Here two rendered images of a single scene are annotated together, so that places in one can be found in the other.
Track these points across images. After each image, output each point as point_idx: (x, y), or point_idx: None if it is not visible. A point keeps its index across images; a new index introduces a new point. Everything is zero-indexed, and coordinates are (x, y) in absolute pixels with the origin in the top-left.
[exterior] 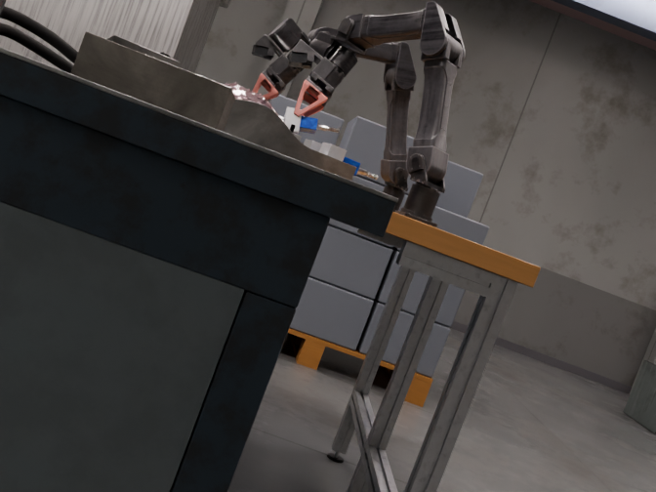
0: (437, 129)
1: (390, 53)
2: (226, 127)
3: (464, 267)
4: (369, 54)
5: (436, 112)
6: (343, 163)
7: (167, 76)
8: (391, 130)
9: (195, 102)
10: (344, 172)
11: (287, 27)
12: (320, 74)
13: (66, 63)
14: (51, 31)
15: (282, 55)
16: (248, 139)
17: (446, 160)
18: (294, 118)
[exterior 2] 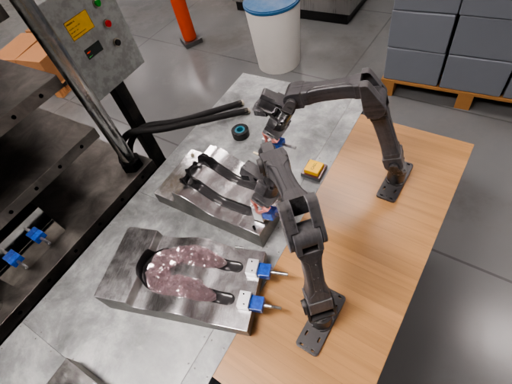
0: (312, 293)
1: (354, 94)
2: (168, 317)
3: None
4: (336, 98)
5: (308, 284)
6: (237, 329)
7: None
8: (379, 140)
9: None
10: (241, 331)
11: (262, 102)
12: (260, 193)
13: (184, 120)
14: (158, 129)
15: (269, 118)
16: (180, 320)
17: (331, 302)
18: (257, 214)
